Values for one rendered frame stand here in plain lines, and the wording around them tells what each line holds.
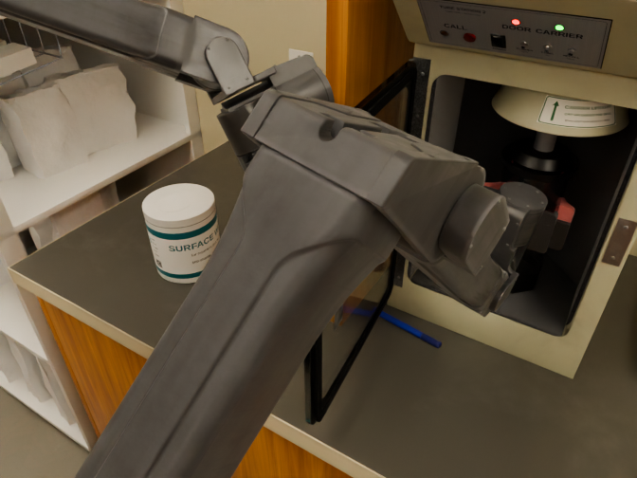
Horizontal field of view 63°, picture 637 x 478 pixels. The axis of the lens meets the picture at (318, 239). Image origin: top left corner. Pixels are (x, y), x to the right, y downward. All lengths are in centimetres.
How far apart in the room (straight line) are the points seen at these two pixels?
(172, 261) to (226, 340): 79
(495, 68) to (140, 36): 41
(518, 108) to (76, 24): 52
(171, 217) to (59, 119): 63
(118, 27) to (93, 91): 101
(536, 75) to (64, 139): 117
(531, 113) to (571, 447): 46
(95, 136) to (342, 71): 104
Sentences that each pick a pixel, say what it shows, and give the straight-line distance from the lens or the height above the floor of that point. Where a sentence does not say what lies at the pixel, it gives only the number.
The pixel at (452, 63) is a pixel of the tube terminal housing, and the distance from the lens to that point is 72.
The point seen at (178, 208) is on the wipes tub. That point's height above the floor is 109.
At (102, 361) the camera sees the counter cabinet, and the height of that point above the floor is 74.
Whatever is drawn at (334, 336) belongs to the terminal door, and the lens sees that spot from 67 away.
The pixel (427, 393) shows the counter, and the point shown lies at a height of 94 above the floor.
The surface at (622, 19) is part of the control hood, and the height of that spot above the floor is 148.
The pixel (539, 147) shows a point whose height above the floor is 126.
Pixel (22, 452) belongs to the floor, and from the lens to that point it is 211.
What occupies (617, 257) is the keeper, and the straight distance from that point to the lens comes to 77.
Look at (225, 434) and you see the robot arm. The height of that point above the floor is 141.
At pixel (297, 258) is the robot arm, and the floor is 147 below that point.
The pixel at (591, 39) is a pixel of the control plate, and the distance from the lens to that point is 60.
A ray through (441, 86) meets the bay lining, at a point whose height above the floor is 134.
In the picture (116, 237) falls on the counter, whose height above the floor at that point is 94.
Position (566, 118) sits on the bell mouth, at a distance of 72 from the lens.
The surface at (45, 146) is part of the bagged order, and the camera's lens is 150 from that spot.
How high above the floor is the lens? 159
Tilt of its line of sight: 36 degrees down
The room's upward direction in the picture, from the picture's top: straight up
